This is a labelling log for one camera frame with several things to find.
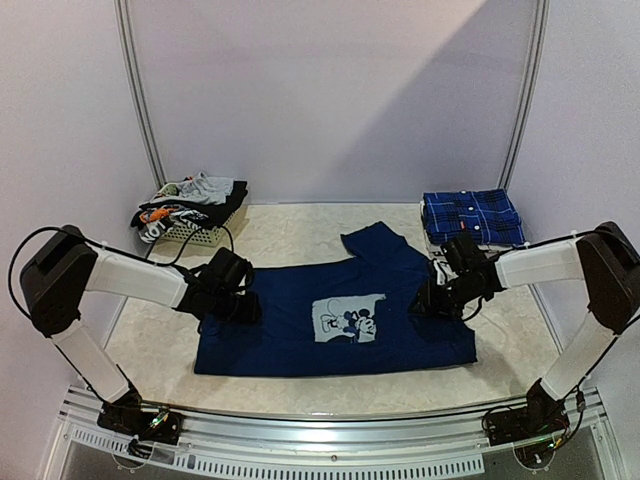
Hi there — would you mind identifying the cream perforated laundry basket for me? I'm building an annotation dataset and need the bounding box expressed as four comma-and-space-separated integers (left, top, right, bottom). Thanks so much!
160, 206, 247, 248

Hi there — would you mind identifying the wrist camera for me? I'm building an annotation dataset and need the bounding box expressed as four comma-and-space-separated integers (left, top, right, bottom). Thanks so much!
431, 232, 487, 285
199, 247, 255, 292

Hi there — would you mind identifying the folded red white shirt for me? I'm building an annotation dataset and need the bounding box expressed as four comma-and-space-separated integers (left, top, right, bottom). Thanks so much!
429, 251, 446, 262

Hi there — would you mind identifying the black garment in basket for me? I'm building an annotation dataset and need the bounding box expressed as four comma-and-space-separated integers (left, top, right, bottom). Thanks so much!
199, 181, 248, 230

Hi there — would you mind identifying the aluminium front rail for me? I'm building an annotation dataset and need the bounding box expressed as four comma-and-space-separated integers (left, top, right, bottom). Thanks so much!
43, 387, 627, 479

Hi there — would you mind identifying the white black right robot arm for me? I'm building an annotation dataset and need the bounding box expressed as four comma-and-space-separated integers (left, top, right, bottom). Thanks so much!
409, 221, 639, 436

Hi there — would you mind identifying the solid blue garment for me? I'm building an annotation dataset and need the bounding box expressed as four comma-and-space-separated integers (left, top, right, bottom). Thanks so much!
194, 222, 477, 377

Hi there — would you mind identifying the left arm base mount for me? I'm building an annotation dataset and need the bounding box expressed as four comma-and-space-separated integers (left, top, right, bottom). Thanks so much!
97, 389, 185, 445

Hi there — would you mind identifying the blue plaid flannel shirt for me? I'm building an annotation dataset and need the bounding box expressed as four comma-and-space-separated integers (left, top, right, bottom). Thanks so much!
422, 189, 525, 246

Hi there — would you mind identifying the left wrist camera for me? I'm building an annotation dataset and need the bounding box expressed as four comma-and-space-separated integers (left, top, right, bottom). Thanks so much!
199, 247, 255, 292

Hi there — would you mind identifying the grey garment in basket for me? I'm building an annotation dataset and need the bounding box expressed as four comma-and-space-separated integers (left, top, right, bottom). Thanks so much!
155, 172, 234, 205

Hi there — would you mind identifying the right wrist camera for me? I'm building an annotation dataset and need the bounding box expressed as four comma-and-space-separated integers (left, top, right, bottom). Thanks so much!
431, 232, 487, 285

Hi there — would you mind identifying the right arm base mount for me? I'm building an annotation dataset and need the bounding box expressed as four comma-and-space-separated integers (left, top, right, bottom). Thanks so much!
481, 379, 586, 450

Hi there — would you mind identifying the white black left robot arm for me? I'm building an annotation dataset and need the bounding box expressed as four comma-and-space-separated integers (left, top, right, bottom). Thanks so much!
8, 225, 262, 434

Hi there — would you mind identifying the black white orange printed shirt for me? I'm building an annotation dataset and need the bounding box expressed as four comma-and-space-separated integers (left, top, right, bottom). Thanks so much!
130, 203, 209, 244

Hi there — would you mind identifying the folded white cartoon t-shirt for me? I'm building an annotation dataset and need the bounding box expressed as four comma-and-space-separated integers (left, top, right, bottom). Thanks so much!
426, 243, 514, 255

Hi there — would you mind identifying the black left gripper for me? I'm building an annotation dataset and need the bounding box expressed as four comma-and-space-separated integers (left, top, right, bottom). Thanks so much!
211, 289, 261, 324

